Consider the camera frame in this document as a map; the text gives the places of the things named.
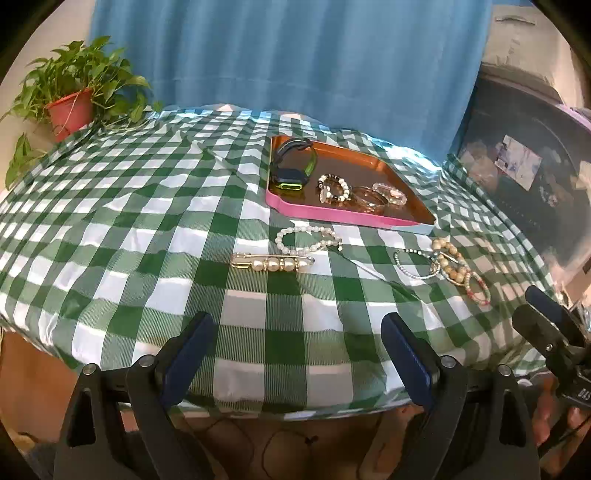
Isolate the pink green pastel bead bracelet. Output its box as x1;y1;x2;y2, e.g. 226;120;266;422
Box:
464;270;492;307

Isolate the yellow jade bead bracelet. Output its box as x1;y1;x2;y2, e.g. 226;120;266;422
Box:
431;237;472;285

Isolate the silver metal bangle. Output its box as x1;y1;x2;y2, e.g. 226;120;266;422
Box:
393;248;441;281

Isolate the gold pearl hair clip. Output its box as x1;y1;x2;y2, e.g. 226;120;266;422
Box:
230;253;315;273

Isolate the white pearl chain bracelet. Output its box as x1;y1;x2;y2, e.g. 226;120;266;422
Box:
274;224;346;256

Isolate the gold amber bangle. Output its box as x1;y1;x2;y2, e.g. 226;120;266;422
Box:
351;186;389;214

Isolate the black white bead bracelet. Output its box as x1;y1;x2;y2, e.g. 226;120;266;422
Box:
315;173;352;204

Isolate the black smartwatch green trim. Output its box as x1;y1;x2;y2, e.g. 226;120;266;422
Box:
270;138;318;192

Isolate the person's right hand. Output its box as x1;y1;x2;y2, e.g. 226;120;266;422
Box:
532;391;590;479

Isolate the green white checkered tablecloth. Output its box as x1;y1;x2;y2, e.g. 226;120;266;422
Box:
1;109;553;420

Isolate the dark cabinet with sticker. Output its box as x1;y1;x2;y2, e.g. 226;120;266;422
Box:
452;75;590;302

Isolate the orange tray with pink rim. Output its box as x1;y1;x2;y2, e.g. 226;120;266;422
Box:
266;135;436;235

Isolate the blue curtain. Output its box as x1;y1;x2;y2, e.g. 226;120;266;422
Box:
90;1;493;161

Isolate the green plant in red pot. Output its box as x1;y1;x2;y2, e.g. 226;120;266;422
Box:
0;35;164;190

